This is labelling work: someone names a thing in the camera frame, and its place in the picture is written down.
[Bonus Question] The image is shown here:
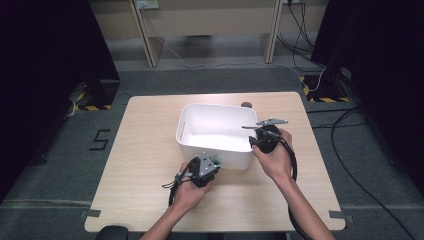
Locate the stand base with hazard tape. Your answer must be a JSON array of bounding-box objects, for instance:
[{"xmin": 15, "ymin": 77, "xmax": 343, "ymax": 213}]
[
  {"xmin": 68, "ymin": 79, "xmax": 121, "ymax": 113},
  {"xmin": 299, "ymin": 68, "xmax": 351, "ymax": 104}
]

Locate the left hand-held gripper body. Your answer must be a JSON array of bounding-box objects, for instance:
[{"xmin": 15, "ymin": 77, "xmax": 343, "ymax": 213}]
[{"xmin": 191, "ymin": 151, "xmax": 221, "ymax": 189}]

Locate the person's left hand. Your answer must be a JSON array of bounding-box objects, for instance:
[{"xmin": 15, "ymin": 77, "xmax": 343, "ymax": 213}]
[{"xmin": 173, "ymin": 161, "xmax": 215, "ymax": 215}]

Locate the long black floor cable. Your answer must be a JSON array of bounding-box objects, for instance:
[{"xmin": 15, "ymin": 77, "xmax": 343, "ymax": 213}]
[{"xmin": 306, "ymin": 106, "xmax": 418, "ymax": 240}]

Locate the black chair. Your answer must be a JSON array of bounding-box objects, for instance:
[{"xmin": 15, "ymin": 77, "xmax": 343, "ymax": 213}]
[{"xmin": 94, "ymin": 225, "xmax": 130, "ymax": 240}]

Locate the black curtain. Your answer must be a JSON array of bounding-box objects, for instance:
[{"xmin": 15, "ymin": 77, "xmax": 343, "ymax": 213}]
[
  {"xmin": 0, "ymin": 0, "xmax": 120, "ymax": 204},
  {"xmin": 311, "ymin": 0, "xmax": 424, "ymax": 198}
]

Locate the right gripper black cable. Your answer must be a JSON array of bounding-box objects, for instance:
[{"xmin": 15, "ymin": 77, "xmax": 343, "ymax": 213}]
[{"xmin": 265, "ymin": 130, "xmax": 313, "ymax": 240}]

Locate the white plastic bin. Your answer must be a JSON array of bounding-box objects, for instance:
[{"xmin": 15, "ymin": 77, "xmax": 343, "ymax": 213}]
[{"xmin": 175, "ymin": 103, "xmax": 259, "ymax": 171}]

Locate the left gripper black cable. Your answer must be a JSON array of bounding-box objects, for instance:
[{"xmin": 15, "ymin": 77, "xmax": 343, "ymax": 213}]
[{"xmin": 162, "ymin": 157, "xmax": 200, "ymax": 207}]

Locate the beige wooden desk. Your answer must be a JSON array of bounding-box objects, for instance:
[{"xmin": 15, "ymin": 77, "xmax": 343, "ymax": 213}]
[{"xmin": 88, "ymin": 0, "xmax": 329, "ymax": 69}]

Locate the black cable bundle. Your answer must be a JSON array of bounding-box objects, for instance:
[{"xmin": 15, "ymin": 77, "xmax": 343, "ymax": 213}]
[{"xmin": 276, "ymin": 0, "xmax": 326, "ymax": 72}]

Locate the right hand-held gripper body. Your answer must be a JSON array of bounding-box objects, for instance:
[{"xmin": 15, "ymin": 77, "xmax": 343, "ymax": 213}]
[{"xmin": 254, "ymin": 117, "xmax": 290, "ymax": 155}]

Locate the person's right hand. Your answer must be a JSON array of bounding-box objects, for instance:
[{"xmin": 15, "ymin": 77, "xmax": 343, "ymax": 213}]
[{"xmin": 251, "ymin": 129, "xmax": 295, "ymax": 185}]

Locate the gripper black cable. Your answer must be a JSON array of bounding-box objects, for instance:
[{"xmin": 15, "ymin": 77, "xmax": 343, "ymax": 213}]
[
  {"xmin": 162, "ymin": 157, "xmax": 200, "ymax": 207},
  {"xmin": 265, "ymin": 130, "xmax": 313, "ymax": 240}
]

